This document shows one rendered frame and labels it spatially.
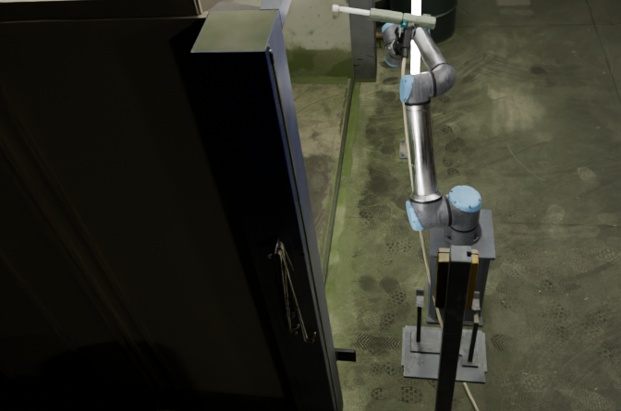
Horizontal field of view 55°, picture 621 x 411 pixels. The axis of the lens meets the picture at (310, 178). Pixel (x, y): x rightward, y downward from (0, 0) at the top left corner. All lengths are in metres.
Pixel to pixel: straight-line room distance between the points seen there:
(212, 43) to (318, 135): 3.12
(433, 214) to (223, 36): 1.66
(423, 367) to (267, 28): 1.55
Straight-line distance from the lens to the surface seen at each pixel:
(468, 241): 3.02
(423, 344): 2.56
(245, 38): 1.45
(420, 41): 3.08
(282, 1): 1.57
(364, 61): 4.91
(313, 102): 4.82
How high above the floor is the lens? 3.05
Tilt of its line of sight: 46 degrees down
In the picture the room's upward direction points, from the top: 9 degrees counter-clockwise
